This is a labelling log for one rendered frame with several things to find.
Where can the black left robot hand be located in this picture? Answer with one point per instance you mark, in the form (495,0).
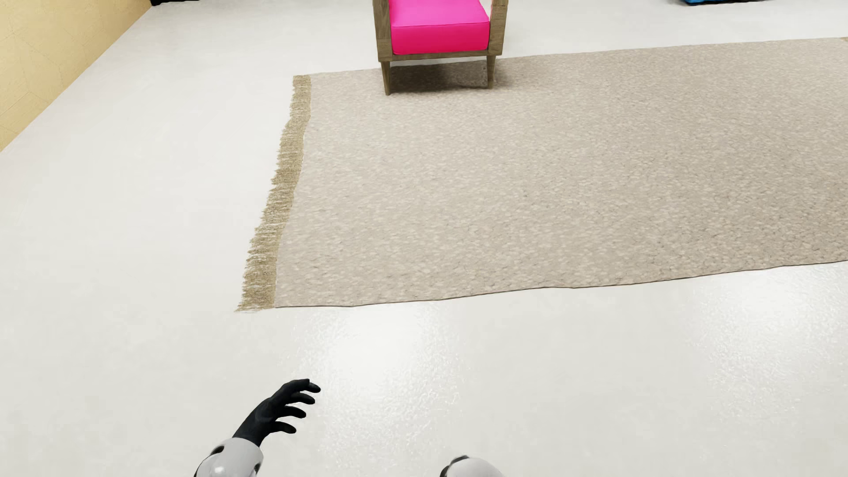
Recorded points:
(273,412)

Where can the beige fringed rug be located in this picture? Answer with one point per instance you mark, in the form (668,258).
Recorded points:
(543,179)

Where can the pink seat cushion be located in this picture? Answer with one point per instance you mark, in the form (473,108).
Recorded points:
(438,25)

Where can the black object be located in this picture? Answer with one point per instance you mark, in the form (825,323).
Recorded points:
(173,2)

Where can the blue object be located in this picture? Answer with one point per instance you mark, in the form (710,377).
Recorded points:
(719,1)

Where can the wooden armchair frame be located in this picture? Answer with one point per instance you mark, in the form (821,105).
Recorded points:
(383,46)

